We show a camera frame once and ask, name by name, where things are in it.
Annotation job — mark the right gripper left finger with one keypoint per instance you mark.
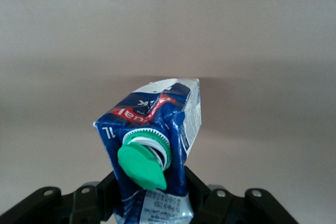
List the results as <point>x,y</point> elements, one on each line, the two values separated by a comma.
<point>102,192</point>

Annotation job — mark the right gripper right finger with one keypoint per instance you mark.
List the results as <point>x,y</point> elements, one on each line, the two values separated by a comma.
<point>197,192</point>

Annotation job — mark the blue milk carton green cap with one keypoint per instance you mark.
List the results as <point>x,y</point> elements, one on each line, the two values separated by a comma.
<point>136,108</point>

